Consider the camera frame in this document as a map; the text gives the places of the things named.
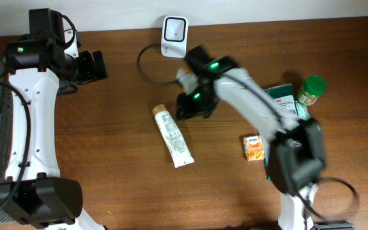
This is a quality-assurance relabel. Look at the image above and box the white tube gold cap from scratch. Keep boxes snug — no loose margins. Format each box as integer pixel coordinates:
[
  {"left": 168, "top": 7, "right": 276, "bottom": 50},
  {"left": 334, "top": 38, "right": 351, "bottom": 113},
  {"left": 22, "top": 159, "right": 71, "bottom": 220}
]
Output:
[{"left": 152, "top": 104, "right": 194, "bottom": 168}]

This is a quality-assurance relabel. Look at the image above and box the orange tissue packet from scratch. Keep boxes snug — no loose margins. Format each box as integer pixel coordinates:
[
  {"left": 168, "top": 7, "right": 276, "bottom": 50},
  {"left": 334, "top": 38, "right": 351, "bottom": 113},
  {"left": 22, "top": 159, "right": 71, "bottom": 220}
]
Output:
[{"left": 243, "top": 135, "right": 265, "bottom": 162}]

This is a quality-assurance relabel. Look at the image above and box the green 3M gloves packet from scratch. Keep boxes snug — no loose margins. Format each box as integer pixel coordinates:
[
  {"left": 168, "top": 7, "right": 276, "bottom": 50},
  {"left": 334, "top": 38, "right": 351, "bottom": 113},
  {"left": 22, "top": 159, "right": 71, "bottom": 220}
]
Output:
[{"left": 261, "top": 84, "right": 298, "bottom": 181}]

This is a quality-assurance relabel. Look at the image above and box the light green snack packet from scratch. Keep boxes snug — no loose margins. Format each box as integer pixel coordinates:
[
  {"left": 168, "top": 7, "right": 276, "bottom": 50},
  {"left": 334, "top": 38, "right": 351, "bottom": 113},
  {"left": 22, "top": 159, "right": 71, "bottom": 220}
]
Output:
[{"left": 296, "top": 102, "right": 311, "bottom": 120}]

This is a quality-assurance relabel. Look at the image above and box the green lidded jar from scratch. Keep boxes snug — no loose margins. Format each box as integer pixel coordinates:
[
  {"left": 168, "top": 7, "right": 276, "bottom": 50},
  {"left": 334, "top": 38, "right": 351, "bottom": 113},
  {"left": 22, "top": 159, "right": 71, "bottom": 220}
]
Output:
[{"left": 297, "top": 75, "right": 327, "bottom": 106}]

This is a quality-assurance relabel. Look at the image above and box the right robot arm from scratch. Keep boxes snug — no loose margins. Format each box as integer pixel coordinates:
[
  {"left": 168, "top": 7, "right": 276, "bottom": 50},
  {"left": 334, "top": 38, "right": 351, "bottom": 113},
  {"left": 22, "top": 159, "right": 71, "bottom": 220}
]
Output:
[{"left": 176, "top": 46, "right": 326, "bottom": 229}]

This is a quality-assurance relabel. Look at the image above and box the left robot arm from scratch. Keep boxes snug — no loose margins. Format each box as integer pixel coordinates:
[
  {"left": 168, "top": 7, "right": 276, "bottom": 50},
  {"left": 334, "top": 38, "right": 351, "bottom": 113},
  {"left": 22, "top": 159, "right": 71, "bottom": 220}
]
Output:
[{"left": 0, "top": 8, "right": 108, "bottom": 229}]

